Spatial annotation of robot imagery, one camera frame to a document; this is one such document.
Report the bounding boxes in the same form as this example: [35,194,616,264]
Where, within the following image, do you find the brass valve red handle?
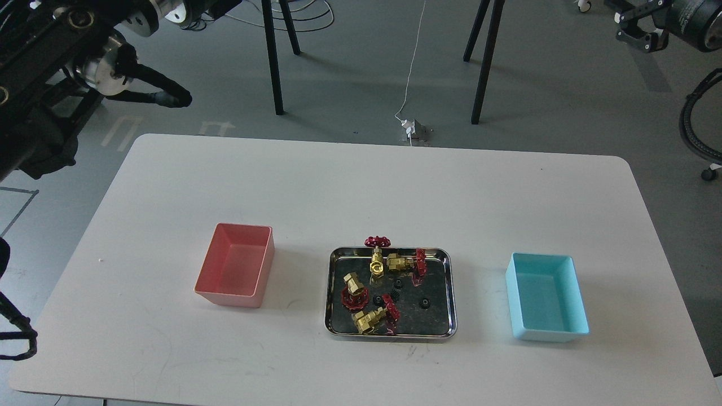
[341,272,369,312]
[386,248,428,277]
[351,294,400,334]
[364,236,390,280]

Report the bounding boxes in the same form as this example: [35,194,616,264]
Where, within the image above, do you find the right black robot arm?
[604,1,721,53]

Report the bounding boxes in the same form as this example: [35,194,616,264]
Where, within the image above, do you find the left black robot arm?
[1,1,238,179]

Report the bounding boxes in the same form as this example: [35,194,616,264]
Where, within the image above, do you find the pink plastic box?
[194,223,274,308]

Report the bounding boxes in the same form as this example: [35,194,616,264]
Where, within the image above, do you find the blue plastic box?
[505,252,590,343]

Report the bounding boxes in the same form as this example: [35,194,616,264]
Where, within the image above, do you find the white floor power socket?
[400,119,431,146]

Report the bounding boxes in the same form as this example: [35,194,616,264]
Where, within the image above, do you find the metal tray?
[324,247,457,339]

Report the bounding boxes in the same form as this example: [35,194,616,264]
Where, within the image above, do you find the black stand leg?
[471,1,505,125]
[463,0,491,63]
[261,0,284,116]
[279,0,301,56]

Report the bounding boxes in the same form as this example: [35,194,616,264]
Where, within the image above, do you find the brass valve upright red handle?
[364,236,390,280]

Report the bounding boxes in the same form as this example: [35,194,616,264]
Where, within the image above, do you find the white cable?
[394,0,427,122]

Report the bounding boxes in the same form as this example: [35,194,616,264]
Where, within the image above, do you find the brass valve front red handle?
[351,294,400,334]

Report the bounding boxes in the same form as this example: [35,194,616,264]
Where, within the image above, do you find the black floor cables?
[226,0,334,33]

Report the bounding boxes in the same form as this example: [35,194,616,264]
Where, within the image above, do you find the black cable loop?
[0,237,39,361]

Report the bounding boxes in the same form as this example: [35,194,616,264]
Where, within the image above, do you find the black corrugated hose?
[679,69,722,164]

